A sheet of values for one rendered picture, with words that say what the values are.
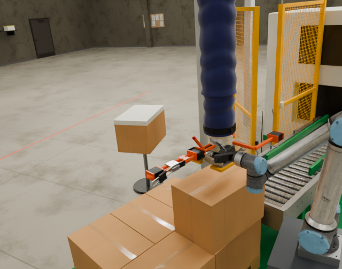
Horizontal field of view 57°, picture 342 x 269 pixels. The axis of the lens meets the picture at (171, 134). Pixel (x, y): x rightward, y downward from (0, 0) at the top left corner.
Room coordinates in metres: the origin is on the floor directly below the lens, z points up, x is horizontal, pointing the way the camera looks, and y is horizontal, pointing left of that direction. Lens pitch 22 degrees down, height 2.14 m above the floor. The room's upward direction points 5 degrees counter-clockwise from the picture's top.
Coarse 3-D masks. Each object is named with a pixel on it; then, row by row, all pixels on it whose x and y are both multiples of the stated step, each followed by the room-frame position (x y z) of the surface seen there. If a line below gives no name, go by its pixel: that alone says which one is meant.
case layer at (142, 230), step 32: (160, 192) 2.58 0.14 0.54; (96, 224) 2.17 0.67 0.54; (128, 224) 2.13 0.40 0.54; (160, 224) 2.10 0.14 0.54; (256, 224) 2.08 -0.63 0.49; (96, 256) 1.80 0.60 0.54; (128, 256) 1.77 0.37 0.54; (160, 256) 1.75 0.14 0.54; (192, 256) 1.72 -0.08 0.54; (224, 256) 1.79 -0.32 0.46; (256, 256) 2.09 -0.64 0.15
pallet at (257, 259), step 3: (258, 255) 2.10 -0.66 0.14; (255, 258) 2.07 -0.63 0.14; (258, 258) 2.10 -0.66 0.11; (252, 261) 2.04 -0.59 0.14; (255, 261) 2.07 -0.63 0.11; (258, 261) 2.10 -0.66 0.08; (249, 264) 2.01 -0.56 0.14; (252, 264) 2.04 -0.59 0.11; (255, 264) 2.08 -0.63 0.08; (258, 264) 2.10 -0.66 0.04; (246, 267) 1.98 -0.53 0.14; (249, 267) 2.04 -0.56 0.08; (252, 267) 2.04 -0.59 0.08; (255, 267) 2.08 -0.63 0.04; (258, 267) 2.11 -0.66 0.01
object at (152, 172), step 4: (152, 168) 1.69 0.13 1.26; (156, 168) 1.69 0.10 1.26; (160, 168) 1.68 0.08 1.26; (148, 172) 1.65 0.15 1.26; (152, 172) 1.64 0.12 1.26; (156, 172) 1.63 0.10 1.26; (160, 172) 1.65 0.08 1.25; (156, 176) 1.63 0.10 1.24; (152, 180) 1.62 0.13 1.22; (156, 180) 1.62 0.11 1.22
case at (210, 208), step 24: (240, 168) 2.19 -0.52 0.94; (192, 192) 1.90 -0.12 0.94; (216, 192) 1.88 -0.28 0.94; (240, 192) 1.91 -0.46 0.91; (264, 192) 2.09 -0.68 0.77; (192, 216) 1.86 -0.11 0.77; (216, 216) 1.75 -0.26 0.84; (240, 216) 1.91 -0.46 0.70; (192, 240) 1.87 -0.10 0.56; (216, 240) 1.74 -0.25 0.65
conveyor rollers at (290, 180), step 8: (312, 152) 3.18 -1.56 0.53; (320, 152) 3.13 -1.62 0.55; (304, 160) 2.98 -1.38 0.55; (312, 160) 3.00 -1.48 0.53; (288, 168) 2.83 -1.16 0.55; (296, 168) 2.85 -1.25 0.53; (304, 168) 2.81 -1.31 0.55; (320, 168) 2.78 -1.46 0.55; (272, 176) 2.75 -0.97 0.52; (280, 176) 2.70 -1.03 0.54; (288, 176) 2.72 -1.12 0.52; (296, 176) 2.67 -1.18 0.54; (304, 176) 2.70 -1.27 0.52; (312, 176) 2.65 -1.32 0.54; (272, 184) 2.56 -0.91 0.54; (280, 184) 2.59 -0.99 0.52; (288, 184) 2.54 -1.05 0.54; (296, 184) 2.57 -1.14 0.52; (304, 184) 2.52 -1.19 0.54; (272, 192) 2.46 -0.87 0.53; (280, 192) 2.42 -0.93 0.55; (288, 192) 2.44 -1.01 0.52; (296, 192) 2.40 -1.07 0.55; (272, 200) 2.31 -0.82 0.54; (280, 200) 2.31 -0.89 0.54; (288, 200) 2.28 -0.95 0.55
